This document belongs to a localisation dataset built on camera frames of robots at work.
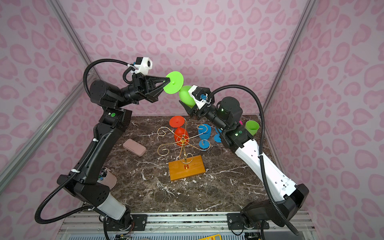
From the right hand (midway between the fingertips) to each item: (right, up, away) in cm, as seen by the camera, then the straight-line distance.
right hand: (189, 91), depth 57 cm
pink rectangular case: (-38, -27, +42) cm, 63 cm away
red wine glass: (-5, -17, +13) cm, 22 cm away
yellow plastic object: (+10, -64, +12) cm, 66 cm away
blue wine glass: (+17, -20, +52) cm, 59 cm away
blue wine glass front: (+6, -16, +13) cm, 21 cm away
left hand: (-6, 0, -12) cm, 14 cm away
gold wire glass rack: (-3, -38, +34) cm, 51 cm away
